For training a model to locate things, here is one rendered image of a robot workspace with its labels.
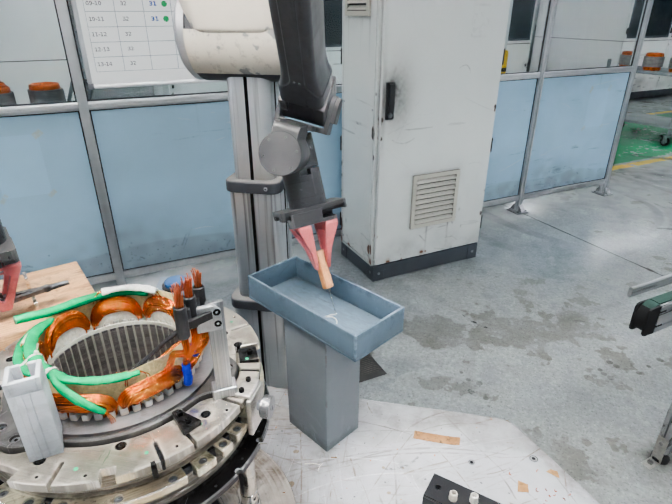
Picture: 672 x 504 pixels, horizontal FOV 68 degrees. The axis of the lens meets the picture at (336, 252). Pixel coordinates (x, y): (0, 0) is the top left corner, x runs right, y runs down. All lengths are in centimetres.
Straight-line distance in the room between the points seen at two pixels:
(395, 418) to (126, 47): 222
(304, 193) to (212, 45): 31
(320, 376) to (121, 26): 220
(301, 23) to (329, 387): 54
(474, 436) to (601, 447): 128
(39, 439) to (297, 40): 47
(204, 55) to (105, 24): 184
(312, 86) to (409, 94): 209
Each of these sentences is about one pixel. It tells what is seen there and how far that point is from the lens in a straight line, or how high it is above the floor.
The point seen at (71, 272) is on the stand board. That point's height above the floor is 106.
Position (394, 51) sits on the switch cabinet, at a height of 129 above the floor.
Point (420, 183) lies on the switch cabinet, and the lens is 289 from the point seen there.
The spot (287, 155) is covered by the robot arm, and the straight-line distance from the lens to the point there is 66.
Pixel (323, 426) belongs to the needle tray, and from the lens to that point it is 89.
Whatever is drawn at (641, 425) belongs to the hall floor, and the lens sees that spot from 239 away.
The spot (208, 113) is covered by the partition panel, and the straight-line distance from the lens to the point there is 287.
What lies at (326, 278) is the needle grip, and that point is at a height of 109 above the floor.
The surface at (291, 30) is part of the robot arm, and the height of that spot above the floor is 145.
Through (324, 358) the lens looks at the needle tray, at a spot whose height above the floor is 98.
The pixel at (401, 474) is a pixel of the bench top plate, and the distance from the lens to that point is 90.
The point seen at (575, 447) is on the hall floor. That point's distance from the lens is 219.
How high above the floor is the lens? 146
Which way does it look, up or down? 26 degrees down
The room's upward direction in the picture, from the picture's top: straight up
